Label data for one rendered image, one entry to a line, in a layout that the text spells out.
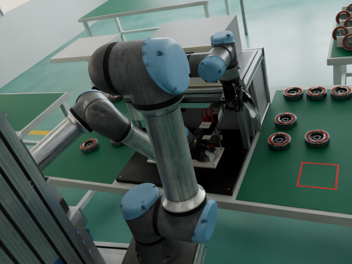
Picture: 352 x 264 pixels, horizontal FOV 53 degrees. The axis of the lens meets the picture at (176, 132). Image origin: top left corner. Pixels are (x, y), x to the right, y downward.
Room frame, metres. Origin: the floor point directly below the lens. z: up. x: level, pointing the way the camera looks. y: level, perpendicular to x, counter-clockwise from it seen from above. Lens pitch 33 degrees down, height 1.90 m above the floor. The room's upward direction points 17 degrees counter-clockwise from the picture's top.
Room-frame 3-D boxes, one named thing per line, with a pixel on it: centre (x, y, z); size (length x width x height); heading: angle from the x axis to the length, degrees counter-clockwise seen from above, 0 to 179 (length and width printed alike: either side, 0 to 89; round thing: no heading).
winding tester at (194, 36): (1.77, -0.20, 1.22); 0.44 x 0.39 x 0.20; 57
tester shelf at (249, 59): (1.77, -0.18, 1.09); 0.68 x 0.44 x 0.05; 57
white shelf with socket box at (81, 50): (2.49, 0.43, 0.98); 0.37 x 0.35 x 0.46; 57
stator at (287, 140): (1.39, -0.48, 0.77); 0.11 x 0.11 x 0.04
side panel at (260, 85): (1.66, -0.50, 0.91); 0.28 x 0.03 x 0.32; 147
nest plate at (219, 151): (1.44, -0.11, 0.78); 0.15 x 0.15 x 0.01; 57
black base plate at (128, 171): (1.52, -0.02, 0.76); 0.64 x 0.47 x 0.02; 57
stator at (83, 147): (1.91, 0.54, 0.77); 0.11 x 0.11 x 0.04
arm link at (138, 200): (0.74, 0.15, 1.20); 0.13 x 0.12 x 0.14; 57
